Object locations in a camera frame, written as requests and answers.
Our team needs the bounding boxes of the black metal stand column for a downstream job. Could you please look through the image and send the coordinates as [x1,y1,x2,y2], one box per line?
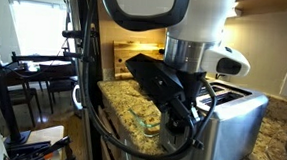
[63,0,113,160]

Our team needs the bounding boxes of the wooden upper cabinet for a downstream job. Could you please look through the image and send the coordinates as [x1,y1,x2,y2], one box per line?
[235,0,287,20]

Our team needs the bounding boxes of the white cart top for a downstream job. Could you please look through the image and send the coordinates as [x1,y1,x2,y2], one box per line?
[21,122,65,160]

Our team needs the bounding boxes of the curved silver appliance handle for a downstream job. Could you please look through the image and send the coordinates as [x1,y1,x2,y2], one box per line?
[122,138,136,160]

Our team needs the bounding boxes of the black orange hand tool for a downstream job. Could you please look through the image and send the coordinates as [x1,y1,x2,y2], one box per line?
[6,131,73,160]

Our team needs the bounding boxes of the beige counter drawers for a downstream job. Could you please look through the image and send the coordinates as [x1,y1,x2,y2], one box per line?
[93,101,130,160]

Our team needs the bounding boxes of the wooden cutting board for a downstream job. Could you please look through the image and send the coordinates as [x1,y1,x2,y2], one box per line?
[110,39,167,83]

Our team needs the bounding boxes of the black toaster power cord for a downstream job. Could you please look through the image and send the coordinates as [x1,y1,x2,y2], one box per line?
[215,72,228,80]

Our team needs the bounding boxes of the clear glass baking dish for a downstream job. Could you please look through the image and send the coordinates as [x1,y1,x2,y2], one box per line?
[126,105,163,139]

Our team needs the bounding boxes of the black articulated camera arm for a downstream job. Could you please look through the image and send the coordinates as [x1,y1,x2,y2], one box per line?
[63,50,88,62]

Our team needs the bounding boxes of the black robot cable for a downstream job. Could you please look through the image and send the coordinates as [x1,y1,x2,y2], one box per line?
[75,0,225,160]

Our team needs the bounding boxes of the dark wooden dining table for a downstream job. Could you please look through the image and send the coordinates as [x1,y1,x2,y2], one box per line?
[2,50,81,94]

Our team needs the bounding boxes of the brown bread slice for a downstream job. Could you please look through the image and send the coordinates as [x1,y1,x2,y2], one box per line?
[143,113,162,136]

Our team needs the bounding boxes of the dark dining chair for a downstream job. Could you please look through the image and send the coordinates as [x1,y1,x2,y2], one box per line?
[42,75,79,115]
[0,85,44,128]

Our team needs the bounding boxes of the stainless steel toaster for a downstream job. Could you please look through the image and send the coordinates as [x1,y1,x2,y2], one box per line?
[157,75,271,160]

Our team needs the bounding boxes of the black tripod stand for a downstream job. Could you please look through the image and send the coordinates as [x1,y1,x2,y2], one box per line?
[0,69,36,147]

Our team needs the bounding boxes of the bright dining room window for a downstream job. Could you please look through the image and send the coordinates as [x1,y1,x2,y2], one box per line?
[4,0,71,59]

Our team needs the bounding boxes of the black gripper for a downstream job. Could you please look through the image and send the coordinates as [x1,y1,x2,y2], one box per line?
[160,68,207,139]

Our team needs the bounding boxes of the under-cabinet light strip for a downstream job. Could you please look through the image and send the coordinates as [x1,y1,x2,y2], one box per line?
[227,1,243,20]

